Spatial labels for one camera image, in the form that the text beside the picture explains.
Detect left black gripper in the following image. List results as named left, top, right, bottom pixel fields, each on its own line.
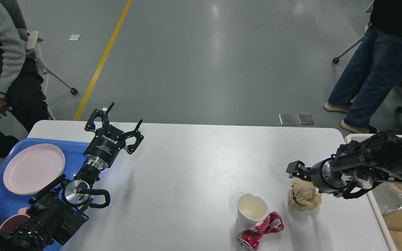
left=83, top=102, right=144, bottom=169

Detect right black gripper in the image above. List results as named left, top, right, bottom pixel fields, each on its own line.
left=286, top=158, right=348, bottom=194

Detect brown paper ball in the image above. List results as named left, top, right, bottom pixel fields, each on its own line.
left=288, top=178, right=322, bottom=211

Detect white paper cup front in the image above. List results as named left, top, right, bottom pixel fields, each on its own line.
left=236, top=193, right=269, bottom=229

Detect pink plate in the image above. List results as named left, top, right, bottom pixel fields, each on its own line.
left=3, top=144, right=66, bottom=195

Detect crushed red soda can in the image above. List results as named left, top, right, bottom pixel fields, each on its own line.
left=237, top=211, right=284, bottom=251

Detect aluminium foil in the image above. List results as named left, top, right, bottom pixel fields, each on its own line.
left=372, top=183, right=402, bottom=216

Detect pink mug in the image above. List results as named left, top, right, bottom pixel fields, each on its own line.
left=0, top=207, right=29, bottom=234

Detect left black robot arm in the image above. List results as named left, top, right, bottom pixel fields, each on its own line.
left=0, top=102, right=144, bottom=251

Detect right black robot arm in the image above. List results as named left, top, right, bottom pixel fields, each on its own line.
left=286, top=131, right=402, bottom=199

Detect metal floor plates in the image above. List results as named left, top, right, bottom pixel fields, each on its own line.
left=278, top=113, right=315, bottom=126

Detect white plastic bin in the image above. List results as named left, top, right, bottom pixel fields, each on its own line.
left=344, top=134, right=397, bottom=251

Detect seated person grey sweater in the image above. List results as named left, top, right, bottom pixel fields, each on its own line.
left=0, top=0, right=49, bottom=158

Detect white chair left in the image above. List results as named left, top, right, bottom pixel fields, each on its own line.
left=24, top=31, right=79, bottom=121

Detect standing person blue jeans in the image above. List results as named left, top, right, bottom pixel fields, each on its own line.
left=323, top=0, right=402, bottom=134

